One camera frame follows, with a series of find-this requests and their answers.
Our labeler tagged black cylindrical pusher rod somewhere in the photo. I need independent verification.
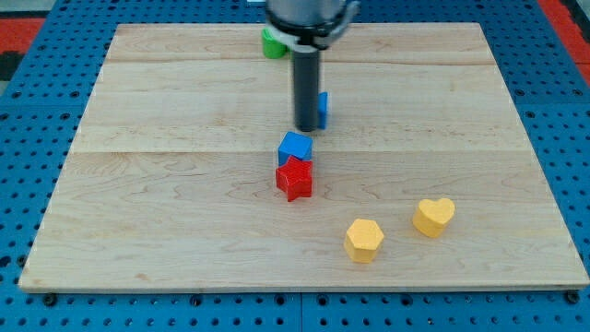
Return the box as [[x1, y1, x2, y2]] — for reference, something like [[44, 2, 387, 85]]
[[292, 51, 320, 132]]

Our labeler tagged blue cube block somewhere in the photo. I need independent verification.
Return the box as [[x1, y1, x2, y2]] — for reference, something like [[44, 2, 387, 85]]
[[277, 132, 313, 166]]

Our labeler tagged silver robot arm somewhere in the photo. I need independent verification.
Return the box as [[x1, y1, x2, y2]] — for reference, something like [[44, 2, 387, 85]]
[[265, 0, 360, 132]]

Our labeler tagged blue triangle block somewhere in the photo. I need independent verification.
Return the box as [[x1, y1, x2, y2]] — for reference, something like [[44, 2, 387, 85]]
[[318, 91, 328, 130]]

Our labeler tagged green block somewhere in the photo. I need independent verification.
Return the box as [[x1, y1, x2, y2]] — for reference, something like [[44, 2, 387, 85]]
[[261, 28, 289, 59]]

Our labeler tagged red star block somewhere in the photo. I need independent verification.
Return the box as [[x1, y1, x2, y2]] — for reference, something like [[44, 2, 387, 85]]
[[276, 156, 313, 202]]

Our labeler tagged wooden board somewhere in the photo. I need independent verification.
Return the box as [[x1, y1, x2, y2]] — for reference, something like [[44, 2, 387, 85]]
[[19, 23, 589, 293]]

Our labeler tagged yellow hexagon block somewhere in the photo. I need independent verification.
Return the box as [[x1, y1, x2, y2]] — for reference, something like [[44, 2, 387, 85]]
[[344, 219, 384, 264]]

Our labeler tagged yellow heart block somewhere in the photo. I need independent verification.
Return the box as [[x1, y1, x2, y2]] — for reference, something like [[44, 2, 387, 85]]
[[412, 197, 455, 238]]

